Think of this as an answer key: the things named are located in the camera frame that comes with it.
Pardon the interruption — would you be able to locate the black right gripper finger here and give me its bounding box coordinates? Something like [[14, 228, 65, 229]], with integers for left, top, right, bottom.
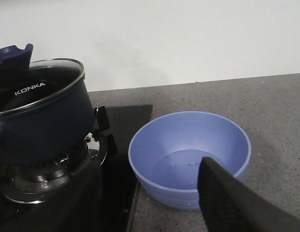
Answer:
[[197, 157, 300, 232]]

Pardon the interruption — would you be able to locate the light blue plastic bowl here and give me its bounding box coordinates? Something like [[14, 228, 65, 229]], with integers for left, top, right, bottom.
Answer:
[[128, 111, 252, 211]]

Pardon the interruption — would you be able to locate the dark blue cooking pot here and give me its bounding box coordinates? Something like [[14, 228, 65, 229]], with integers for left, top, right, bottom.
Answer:
[[0, 44, 94, 166]]

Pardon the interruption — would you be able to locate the glass pot lid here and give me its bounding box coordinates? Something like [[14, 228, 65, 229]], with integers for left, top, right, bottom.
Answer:
[[0, 58, 85, 117]]

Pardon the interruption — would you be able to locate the black pot support grate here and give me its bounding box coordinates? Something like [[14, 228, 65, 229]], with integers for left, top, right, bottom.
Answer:
[[0, 106, 117, 204]]

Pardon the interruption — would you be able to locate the black glass gas stove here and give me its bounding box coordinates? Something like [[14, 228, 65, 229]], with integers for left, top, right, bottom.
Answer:
[[0, 104, 152, 232]]

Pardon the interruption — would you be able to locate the black gas burner head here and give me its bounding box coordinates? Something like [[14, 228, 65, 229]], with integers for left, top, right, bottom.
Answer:
[[7, 155, 71, 194]]

